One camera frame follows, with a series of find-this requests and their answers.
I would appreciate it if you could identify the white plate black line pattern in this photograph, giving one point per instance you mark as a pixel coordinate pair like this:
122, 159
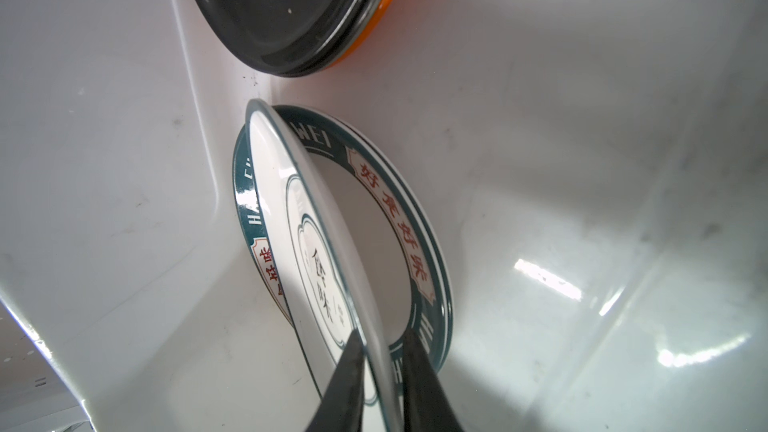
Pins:
322, 275

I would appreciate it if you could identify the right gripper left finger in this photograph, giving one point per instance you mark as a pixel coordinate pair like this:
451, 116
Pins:
341, 407

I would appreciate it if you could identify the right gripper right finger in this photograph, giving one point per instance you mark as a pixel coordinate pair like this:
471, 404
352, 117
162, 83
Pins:
425, 405

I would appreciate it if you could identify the white plate dark lettered rim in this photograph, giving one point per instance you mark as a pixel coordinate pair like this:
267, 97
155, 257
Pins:
394, 238

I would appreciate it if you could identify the white plastic bin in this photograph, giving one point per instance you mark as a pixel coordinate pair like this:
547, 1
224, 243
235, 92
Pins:
595, 172

